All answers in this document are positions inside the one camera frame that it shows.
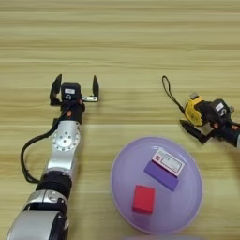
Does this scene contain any purple round plate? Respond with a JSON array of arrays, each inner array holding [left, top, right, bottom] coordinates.
[[110, 136, 203, 235]]

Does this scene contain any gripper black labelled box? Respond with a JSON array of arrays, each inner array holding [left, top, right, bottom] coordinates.
[[61, 82, 83, 102], [212, 98, 233, 122]]

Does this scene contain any pale purple rounded object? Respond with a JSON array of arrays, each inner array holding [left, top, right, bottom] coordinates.
[[121, 235, 205, 240]]

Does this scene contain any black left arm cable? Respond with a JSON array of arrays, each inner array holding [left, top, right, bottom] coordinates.
[[20, 108, 68, 185]]

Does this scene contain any yellow black tape measure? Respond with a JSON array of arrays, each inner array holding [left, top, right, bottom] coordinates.
[[161, 75, 216, 128]]

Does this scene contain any purple box with white label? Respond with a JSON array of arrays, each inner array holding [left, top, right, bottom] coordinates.
[[142, 147, 187, 192]]

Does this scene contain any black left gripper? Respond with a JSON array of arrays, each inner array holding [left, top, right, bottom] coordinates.
[[49, 73, 100, 125]]

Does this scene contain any red rectangular block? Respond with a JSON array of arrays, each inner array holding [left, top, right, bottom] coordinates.
[[131, 184, 157, 216]]

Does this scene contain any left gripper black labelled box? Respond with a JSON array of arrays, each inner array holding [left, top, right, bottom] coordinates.
[[61, 82, 83, 102]]

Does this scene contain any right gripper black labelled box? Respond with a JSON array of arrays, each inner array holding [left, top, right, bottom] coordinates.
[[212, 98, 233, 122]]

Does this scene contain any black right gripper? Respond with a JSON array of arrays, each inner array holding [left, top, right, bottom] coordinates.
[[179, 117, 240, 148]]

